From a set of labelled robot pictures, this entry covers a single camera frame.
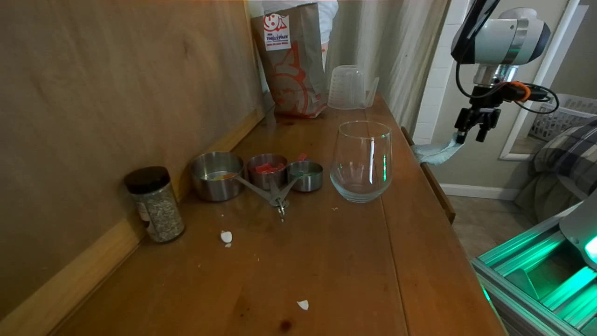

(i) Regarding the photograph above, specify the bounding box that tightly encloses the medium steel measuring cup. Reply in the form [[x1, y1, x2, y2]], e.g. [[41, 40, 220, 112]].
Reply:
[[247, 152, 291, 208]]

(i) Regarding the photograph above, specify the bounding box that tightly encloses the grey plaid blanket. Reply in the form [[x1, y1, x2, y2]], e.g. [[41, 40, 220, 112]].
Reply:
[[511, 120, 597, 221]]

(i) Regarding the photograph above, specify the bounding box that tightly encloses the glass spice jar dark lid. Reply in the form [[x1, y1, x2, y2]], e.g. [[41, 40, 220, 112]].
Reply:
[[122, 165, 187, 245]]

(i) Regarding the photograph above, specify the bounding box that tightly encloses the white angled mount plate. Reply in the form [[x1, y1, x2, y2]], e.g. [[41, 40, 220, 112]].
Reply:
[[558, 191, 597, 271]]

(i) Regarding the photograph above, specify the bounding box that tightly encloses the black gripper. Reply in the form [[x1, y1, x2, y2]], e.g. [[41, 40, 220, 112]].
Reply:
[[456, 86, 502, 146]]

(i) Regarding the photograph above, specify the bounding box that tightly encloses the small steel measuring cup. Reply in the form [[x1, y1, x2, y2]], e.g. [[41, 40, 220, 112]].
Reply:
[[278, 159, 325, 213]]

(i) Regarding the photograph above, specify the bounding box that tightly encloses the green lit aluminium frame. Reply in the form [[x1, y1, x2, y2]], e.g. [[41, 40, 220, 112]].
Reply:
[[470, 213, 597, 336]]

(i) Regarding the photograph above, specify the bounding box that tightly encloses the large steel measuring cup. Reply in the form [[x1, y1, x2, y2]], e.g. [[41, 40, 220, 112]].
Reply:
[[191, 150, 291, 217]]

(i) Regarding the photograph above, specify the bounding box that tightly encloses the clear plastic measuring jug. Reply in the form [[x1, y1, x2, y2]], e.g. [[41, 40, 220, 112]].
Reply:
[[327, 64, 383, 114]]

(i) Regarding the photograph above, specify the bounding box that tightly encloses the light blue cloth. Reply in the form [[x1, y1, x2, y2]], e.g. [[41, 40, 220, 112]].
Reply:
[[414, 137, 467, 168]]

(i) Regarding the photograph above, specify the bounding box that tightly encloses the clear stemless wine glass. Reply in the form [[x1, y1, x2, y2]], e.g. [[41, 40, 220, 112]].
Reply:
[[329, 120, 394, 206]]

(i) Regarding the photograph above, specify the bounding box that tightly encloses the white framed mirror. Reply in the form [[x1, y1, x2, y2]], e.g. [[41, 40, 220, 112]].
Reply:
[[498, 0, 597, 163]]

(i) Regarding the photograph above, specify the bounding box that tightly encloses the brown paper bag red print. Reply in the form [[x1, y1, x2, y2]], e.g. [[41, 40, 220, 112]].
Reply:
[[248, 0, 342, 120]]

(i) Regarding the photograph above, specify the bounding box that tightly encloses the white lattice basket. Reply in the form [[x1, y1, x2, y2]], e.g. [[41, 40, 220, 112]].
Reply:
[[528, 92, 597, 146]]

